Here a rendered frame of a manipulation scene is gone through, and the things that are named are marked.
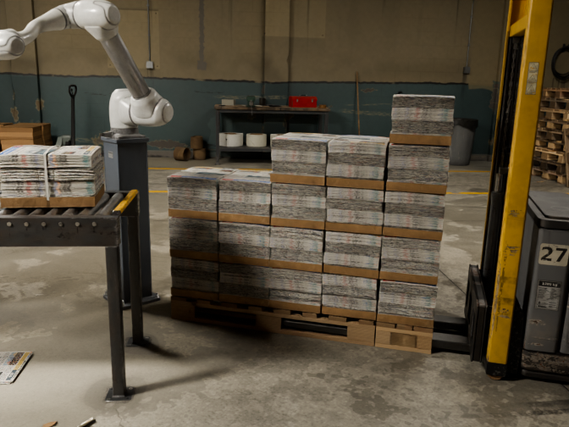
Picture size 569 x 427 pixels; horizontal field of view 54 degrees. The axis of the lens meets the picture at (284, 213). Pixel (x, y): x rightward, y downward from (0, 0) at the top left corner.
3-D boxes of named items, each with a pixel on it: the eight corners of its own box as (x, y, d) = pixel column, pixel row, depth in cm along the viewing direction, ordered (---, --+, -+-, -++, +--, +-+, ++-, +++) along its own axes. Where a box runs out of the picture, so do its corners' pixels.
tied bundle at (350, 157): (337, 174, 318) (339, 134, 312) (389, 178, 311) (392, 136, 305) (324, 186, 282) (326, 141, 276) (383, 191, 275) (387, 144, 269)
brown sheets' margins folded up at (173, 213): (196, 273, 354) (196, 194, 342) (382, 295, 327) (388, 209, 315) (169, 295, 318) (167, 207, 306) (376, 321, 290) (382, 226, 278)
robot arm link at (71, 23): (45, 5, 267) (67, 4, 261) (72, -3, 281) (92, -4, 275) (53, 33, 273) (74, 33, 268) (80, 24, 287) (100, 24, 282)
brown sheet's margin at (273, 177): (288, 170, 324) (288, 163, 323) (337, 174, 317) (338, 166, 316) (269, 181, 289) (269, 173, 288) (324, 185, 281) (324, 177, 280)
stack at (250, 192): (196, 294, 358) (195, 165, 338) (381, 318, 330) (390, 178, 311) (169, 318, 321) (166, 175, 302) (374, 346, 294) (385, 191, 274)
